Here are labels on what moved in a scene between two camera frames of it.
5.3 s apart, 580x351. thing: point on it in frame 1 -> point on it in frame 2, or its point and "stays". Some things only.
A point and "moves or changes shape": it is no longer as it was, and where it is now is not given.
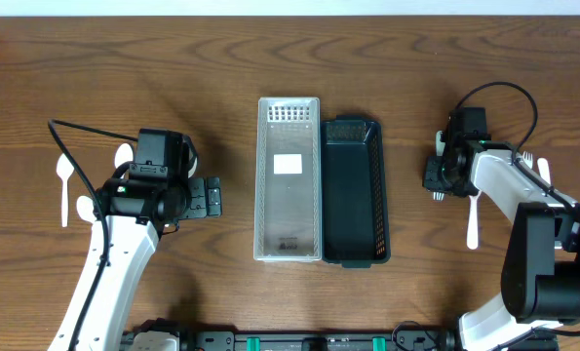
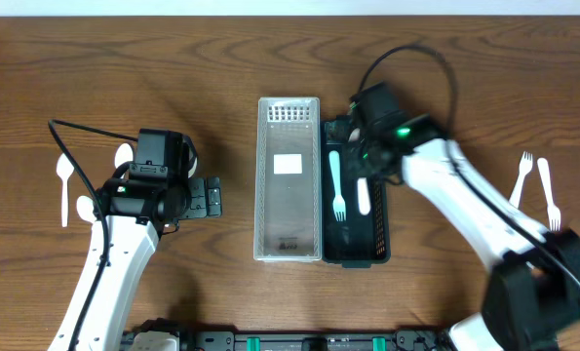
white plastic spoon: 472,232 moves or changes shape
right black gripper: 430,180 -> 353,166
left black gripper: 212,196 stays
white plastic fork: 441,151 moves or changes shape
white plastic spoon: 85,209 stays
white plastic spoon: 192,171 stays
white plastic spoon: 124,154 stays
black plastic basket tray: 355,207 stays
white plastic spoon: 64,171 stays
